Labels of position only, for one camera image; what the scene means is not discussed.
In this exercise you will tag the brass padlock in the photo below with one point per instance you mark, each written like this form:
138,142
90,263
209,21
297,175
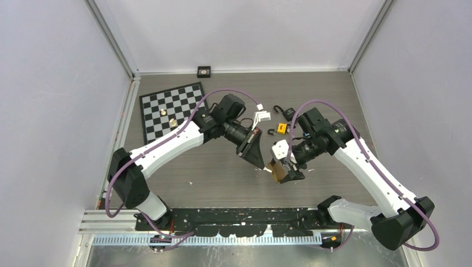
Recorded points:
277,170

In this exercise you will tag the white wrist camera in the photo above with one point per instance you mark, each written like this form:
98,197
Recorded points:
279,152
260,116

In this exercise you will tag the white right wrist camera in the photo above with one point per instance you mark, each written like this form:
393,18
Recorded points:
279,152

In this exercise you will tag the black white chessboard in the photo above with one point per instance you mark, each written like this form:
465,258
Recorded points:
179,102

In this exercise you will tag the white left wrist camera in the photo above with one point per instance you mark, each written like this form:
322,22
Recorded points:
260,116

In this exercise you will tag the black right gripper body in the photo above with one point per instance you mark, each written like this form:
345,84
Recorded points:
303,153

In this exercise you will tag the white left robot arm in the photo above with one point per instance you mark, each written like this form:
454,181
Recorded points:
129,171

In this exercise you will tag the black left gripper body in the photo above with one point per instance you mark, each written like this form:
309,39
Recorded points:
247,142

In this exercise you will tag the cream chess piece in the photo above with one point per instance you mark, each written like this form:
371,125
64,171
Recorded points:
173,123

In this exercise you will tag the black Kaijing padlock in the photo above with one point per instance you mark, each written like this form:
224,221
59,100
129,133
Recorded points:
288,114

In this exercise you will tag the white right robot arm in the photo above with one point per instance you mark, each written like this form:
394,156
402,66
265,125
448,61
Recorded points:
398,214

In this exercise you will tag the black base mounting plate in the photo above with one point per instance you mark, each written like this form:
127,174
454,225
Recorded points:
240,222

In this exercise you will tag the small black square box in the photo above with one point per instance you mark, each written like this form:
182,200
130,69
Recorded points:
203,72

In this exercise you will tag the yellow small padlock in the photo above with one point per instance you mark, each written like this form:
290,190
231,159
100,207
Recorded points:
282,129

